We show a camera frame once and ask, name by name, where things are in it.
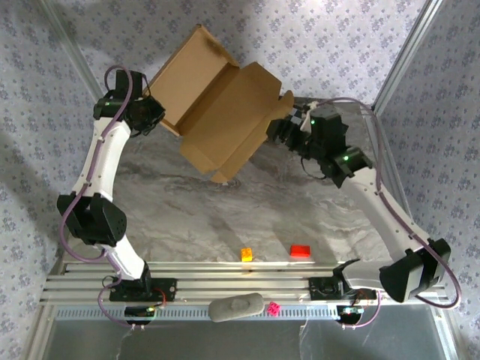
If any brown cardboard box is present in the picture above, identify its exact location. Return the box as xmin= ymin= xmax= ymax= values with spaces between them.
xmin=144 ymin=23 xmax=296 ymax=185

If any grey oval stone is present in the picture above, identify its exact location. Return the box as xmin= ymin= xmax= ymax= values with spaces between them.
xmin=208 ymin=292 xmax=264 ymax=323

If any right small circuit board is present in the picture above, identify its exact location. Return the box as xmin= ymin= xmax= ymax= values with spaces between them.
xmin=336 ymin=304 xmax=365 ymax=324

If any small circuit board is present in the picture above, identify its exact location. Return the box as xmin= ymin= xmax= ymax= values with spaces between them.
xmin=124 ymin=305 xmax=156 ymax=326
xmin=336 ymin=304 xmax=365 ymax=324

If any left small circuit board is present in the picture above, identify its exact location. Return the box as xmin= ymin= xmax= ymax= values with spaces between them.
xmin=124 ymin=305 xmax=156 ymax=326

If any grey metal panel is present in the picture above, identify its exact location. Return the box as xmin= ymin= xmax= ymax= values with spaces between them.
xmin=44 ymin=320 xmax=451 ymax=360

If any aluminium side rail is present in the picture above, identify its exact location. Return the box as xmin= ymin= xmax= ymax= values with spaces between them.
xmin=361 ymin=104 xmax=428 ymax=273

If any left aluminium corner post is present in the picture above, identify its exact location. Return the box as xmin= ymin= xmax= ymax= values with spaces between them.
xmin=37 ymin=0 xmax=112 ymax=110

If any aluminium corner post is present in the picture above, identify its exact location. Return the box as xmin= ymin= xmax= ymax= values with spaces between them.
xmin=37 ymin=0 xmax=112 ymax=110
xmin=370 ymin=0 xmax=446 ymax=110

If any right aluminium corner post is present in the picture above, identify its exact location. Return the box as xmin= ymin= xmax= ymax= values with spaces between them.
xmin=370 ymin=0 xmax=446 ymax=110

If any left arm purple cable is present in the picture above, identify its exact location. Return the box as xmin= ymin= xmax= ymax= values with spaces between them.
xmin=58 ymin=65 xmax=166 ymax=332

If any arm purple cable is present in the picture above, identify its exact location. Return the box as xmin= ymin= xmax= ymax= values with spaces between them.
xmin=314 ymin=96 xmax=462 ymax=331
xmin=58 ymin=65 xmax=166 ymax=332

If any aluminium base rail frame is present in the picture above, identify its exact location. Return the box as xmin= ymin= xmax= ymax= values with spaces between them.
xmin=39 ymin=260 xmax=451 ymax=305

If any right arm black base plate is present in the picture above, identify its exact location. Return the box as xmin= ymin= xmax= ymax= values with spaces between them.
xmin=308 ymin=276 xmax=377 ymax=301

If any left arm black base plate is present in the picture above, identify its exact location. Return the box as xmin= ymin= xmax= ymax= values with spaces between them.
xmin=109 ymin=277 xmax=178 ymax=303

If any grey slotted cable duct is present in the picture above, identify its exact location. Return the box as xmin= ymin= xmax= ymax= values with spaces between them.
xmin=52 ymin=304 xmax=341 ymax=323

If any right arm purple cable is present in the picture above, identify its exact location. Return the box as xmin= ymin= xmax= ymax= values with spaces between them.
xmin=314 ymin=96 xmax=462 ymax=331

